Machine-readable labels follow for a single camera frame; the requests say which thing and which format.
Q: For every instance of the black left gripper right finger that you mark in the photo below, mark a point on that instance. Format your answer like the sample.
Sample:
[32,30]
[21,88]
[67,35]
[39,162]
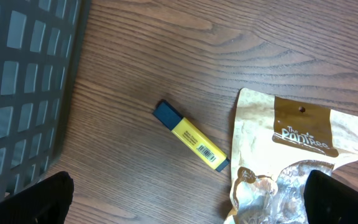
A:
[329,201]

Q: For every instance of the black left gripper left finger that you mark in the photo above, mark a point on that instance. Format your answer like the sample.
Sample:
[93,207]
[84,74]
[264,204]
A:
[45,202]

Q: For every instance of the brown white snack pouch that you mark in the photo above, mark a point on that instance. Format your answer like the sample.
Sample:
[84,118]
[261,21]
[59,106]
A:
[276,144]

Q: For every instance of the grey plastic mesh basket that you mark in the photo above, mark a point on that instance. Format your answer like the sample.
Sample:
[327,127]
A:
[40,46]

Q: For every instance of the yellow glue stick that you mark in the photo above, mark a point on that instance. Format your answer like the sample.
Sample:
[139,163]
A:
[191,136]

